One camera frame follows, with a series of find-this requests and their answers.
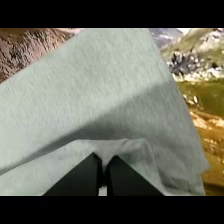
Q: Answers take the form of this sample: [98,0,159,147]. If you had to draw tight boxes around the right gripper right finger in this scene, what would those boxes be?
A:
[105,154,165,197]

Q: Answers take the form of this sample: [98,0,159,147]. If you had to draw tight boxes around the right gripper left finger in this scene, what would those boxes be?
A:
[42,152,104,197]

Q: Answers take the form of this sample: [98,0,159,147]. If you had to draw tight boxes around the pale grey garment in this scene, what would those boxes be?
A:
[0,27,210,197]

